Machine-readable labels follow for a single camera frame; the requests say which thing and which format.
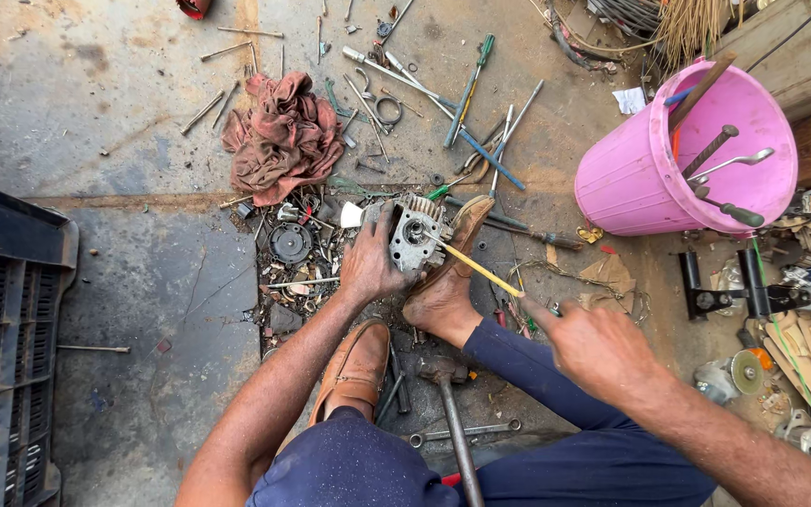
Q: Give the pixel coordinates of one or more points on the white plastic cone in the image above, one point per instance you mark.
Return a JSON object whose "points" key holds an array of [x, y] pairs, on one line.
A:
{"points": [[351, 215]]}

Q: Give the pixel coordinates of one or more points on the black round metal disc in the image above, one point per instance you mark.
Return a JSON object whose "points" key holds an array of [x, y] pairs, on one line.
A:
{"points": [[291, 243]]}

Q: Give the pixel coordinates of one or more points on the person's left brown shoe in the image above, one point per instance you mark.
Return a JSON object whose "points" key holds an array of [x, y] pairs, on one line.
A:
{"points": [[356, 370]]}

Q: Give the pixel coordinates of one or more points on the black plastic crate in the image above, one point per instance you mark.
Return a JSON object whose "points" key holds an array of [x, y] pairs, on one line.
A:
{"points": [[4, 338]]}

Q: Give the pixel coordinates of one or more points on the shiny silver spoon wrench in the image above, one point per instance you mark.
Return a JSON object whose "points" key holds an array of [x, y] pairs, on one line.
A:
{"points": [[729, 164]]}

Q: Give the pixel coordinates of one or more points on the silver combination wrench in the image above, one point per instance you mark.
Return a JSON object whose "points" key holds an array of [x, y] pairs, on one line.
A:
{"points": [[465, 432]]}

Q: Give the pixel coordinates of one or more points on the black metal stand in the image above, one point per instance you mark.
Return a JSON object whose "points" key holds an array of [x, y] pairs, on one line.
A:
{"points": [[750, 296]]}

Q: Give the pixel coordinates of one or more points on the wooden box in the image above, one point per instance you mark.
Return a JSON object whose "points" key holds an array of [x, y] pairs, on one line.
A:
{"points": [[800, 60]]}

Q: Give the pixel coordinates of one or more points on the person's left hand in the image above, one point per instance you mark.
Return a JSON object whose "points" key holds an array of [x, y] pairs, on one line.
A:
{"points": [[367, 264]]}

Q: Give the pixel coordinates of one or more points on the person's left leg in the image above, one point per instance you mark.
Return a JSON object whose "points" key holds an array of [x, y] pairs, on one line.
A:
{"points": [[349, 465]]}

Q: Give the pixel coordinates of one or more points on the person's right fingers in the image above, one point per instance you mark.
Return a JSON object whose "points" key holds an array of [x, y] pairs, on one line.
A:
{"points": [[543, 315]]}

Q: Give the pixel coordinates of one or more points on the red object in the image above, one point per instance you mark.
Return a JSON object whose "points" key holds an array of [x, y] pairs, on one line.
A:
{"points": [[193, 7]]}

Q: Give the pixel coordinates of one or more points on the dark metal chisel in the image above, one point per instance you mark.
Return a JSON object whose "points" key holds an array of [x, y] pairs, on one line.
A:
{"points": [[398, 384]]}

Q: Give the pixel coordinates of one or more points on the thin silver screwdriver shaft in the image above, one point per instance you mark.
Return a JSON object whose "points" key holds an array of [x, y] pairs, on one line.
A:
{"points": [[514, 130]]}

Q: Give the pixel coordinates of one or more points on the thin metal rod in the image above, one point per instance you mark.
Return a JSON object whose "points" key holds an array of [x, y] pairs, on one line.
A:
{"points": [[250, 32], [226, 50], [225, 104], [94, 348], [202, 112]]}

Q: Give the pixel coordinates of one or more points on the bundle of straw bristles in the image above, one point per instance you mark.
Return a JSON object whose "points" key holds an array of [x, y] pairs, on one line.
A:
{"points": [[690, 28]]}

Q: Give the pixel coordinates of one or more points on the white paper scrap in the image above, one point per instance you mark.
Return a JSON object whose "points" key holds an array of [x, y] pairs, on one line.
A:
{"points": [[629, 101]]}

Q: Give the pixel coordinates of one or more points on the reddish brown rag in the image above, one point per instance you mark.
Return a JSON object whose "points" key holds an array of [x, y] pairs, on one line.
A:
{"points": [[282, 141]]}

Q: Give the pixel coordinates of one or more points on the grey metal engine cylinder head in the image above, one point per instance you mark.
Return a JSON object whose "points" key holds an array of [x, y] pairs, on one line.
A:
{"points": [[412, 236]]}

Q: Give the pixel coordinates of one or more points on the pile of small metal parts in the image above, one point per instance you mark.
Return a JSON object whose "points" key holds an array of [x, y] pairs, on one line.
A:
{"points": [[303, 278]]}

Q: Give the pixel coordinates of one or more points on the brown cardboard scraps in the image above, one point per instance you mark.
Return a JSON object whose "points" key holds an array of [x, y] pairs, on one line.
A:
{"points": [[609, 278]]}

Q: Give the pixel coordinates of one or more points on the pink plastic bucket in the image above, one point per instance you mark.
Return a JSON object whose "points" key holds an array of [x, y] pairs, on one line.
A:
{"points": [[624, 176]]}

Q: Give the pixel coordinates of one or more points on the person's leg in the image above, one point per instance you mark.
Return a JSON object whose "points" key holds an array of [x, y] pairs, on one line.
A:
{"points": [[574, 436], [349, 465]]}

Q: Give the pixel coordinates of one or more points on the person's right hand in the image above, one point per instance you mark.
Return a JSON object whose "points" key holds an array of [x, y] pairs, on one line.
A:
{"points": [[602, 352]]}

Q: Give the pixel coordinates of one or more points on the person's right leg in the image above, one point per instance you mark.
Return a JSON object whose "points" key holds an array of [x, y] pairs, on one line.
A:
{"points": [[574, 436]]}

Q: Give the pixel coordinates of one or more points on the long silver socket wrench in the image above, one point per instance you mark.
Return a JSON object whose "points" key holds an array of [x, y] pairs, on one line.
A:
{"points": [[395, 74]]}

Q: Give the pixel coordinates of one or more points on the person's right brown shoe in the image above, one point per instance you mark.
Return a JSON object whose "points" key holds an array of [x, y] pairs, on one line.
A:
{"points": [[451, 281]]}

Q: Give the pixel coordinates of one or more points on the dark threaded metal rod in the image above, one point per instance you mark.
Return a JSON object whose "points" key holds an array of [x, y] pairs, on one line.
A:
{"points": [[709, 150]]}

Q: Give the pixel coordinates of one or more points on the person's left fingers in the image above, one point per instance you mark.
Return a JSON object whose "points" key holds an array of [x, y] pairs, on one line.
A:
{"points": [[385, 225]]}

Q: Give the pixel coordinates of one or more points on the pile of wooden sticks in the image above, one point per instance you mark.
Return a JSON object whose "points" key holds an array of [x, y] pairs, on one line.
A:
{"points": [[810, 366]]}

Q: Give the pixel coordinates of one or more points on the grey angle grinder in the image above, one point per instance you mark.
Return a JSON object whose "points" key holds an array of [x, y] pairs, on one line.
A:
{"points": [[740, 373]]}

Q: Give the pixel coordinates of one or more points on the person's brown shoe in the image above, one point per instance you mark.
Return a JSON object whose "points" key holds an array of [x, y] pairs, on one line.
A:
{"points": [[356, 370], [451, 281]]}

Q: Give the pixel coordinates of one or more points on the old metal pliers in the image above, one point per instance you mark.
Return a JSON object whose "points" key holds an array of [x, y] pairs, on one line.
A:
{"points": [[479, 158]]}

